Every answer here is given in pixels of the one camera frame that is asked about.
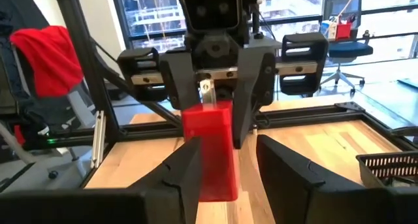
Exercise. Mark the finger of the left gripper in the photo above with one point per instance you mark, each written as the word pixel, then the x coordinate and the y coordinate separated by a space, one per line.
pixel 179 80
pixel 251 87

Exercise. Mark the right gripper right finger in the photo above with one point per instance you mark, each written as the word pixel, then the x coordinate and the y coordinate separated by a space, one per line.
pixel 294 198

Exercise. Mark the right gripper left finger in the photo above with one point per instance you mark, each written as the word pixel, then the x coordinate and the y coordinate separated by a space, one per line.
pixel 176 198

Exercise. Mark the red multiport charger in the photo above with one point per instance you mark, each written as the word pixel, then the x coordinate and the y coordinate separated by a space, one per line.
pixel 212 136

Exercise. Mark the blue office chair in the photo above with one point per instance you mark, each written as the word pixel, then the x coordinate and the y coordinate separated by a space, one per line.
pixel 349 49

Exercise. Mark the black mesh basket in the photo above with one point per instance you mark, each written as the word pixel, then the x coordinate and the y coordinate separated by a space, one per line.
pixel 385 166

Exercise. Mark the red box on chair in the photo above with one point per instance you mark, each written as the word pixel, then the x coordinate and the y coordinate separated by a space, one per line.
pixel 343 31

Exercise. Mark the red cloth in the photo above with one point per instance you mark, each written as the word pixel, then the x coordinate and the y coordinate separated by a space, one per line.
pixel 49 60

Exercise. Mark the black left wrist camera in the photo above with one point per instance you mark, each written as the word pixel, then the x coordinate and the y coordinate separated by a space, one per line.
pixel 212 18

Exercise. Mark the silver bracket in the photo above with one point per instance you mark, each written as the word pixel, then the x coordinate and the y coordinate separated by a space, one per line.
pixel 98 139

